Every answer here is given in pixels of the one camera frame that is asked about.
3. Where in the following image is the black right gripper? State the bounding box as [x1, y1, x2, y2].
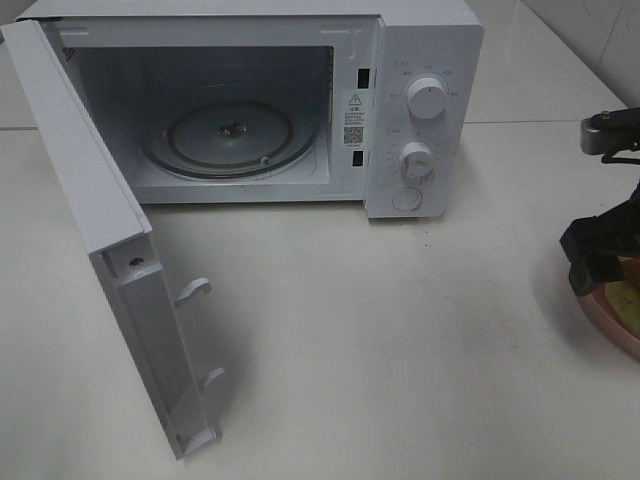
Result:
[560, 186, 639, 296]

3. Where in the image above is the pink round plate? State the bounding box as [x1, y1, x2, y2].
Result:
[577, 288, 639, 361]

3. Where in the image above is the round white door button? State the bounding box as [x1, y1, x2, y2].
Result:
[392, 188, 423, 212]

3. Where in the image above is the white microwave door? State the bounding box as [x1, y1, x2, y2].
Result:
[2, 20, 216, 459]

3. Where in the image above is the toast ham cheese sandwich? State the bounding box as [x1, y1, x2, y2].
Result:
[605, 259, 639, 337]

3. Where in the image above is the white lower timer knob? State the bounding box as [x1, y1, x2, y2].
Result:
[398, 142, 435, 178]

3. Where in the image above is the white upper power knob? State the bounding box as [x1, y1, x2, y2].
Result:
[406, 75, 448, 120]

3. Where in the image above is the white microwave oven body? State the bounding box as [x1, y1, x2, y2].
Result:
[12, 1, 484, 219]

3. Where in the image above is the glass microwave turntable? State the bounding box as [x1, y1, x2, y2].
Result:
[141, 100, 322, 180]

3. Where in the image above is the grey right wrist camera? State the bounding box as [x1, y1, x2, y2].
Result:
[580, 107, 640, 161]

